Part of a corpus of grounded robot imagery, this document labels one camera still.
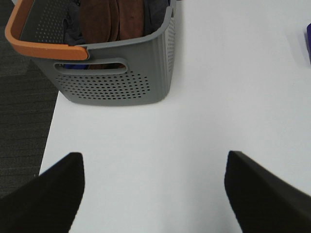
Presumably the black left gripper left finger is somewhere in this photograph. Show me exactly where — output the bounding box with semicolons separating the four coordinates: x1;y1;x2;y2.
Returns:
0;152;85;233

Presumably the dark grey towel in basket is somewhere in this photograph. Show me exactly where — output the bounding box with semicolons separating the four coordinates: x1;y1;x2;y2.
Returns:
63;0;86;46

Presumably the orange basket handle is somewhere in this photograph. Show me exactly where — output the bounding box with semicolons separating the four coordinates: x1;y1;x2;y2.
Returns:
5;0;89;61

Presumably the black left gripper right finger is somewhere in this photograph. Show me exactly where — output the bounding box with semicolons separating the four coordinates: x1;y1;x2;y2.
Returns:
224;151;311;233

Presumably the brown towel in basket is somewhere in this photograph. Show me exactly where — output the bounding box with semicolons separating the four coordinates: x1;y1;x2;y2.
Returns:
79;0;152;71

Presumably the grey perforated plastic basket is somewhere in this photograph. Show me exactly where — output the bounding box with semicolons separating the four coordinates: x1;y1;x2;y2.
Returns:
31;0;176;106

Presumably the purple towel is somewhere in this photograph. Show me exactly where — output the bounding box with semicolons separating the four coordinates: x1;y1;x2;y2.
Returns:
304;24;311;60

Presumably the blue towel in basket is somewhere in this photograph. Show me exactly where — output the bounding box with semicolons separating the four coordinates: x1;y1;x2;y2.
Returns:
63;64;89;70

